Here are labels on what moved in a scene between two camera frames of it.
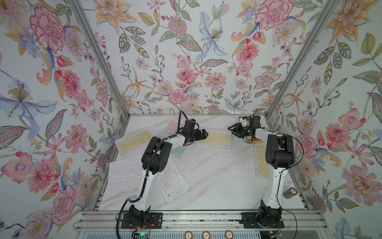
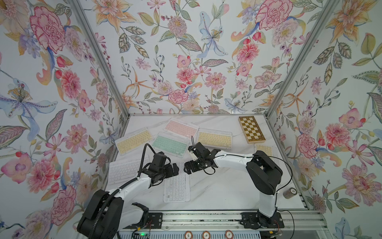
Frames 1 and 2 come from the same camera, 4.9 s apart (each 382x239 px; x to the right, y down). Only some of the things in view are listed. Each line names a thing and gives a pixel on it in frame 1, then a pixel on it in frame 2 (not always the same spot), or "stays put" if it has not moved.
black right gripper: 234,130 → 187,165
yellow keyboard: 217,138 stays put
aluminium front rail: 88,220 stays put
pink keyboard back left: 172,126 stays put
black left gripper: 203,135 → 176,170
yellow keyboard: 126,143 stays put
